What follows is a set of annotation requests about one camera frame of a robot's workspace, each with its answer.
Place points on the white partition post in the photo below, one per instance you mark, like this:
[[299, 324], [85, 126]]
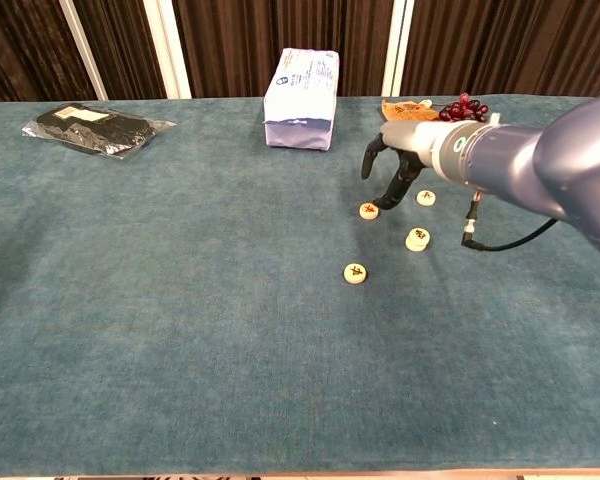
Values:
[[85, 50], [167, 50], [397, 50]]

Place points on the teal table cloth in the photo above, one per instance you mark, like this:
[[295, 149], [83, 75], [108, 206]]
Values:
[[180, 325]]

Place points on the white blue tissue pack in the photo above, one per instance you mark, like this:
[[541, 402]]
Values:
[[300, 95]]

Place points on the dark brown pleated curtain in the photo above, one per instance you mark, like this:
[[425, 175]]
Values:
[[280, 35]]

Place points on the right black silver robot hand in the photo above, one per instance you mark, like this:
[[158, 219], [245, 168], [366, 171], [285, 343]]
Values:
[[410, 140]]

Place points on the orange spout pouch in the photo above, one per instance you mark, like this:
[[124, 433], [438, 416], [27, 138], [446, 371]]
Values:
[[405, 111]]

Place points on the dark red grape bunch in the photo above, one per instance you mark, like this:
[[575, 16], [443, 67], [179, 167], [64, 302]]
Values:
[[462, 110]]

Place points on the wooden button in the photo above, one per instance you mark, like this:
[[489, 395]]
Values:
[[355, 273], [369, 210], [426, 197], [419, 234], [414, 247]]

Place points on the black socks in plastic bag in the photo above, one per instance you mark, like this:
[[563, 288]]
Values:
[[95, 130]]

